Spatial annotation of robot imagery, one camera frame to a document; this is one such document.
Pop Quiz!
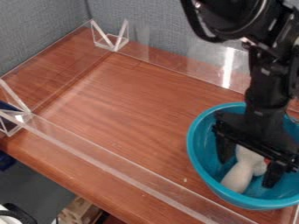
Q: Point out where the clear acrylic corner bracket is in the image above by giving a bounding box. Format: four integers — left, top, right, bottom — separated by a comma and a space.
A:
90, 20, 130, 52

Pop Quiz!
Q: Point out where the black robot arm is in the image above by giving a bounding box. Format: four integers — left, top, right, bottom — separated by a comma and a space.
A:
181, 0, 299, 188

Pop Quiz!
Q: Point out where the black white object bottom left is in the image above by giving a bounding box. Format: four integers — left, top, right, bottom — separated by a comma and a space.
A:
0, 203, 38, 224

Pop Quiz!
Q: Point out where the wooden block under table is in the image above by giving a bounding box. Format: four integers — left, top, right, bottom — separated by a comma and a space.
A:
59, 197, 103, 224

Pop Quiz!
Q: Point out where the clear acrylic barrier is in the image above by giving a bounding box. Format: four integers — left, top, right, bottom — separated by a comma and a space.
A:
119, 28, 250, 94
5, 114, 257, 224

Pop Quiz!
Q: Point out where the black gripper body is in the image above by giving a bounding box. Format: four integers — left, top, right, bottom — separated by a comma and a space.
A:
213, 109, 299, 172

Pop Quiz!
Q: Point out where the clear acrylic front barrier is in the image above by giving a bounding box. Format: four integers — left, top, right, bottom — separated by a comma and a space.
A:
5, 114, 257, 224

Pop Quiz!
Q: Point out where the clear acrylic left bracket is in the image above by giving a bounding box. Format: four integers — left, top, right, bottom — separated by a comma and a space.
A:
0, 79, 33, 137

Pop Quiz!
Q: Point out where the blue object at left edge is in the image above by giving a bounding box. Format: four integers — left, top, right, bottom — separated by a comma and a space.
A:
0, 100, 19, 172

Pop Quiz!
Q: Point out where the white brown toy mushroom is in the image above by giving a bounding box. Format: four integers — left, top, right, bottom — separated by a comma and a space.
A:
221, 145, 268, 193

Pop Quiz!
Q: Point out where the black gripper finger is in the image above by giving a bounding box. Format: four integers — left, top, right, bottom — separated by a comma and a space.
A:
217, 132, 237, 164
264, 159, 288, 188

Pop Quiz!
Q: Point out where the clear acrylic back barrier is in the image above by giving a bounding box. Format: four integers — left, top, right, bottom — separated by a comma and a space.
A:
119, 28, 250, 94

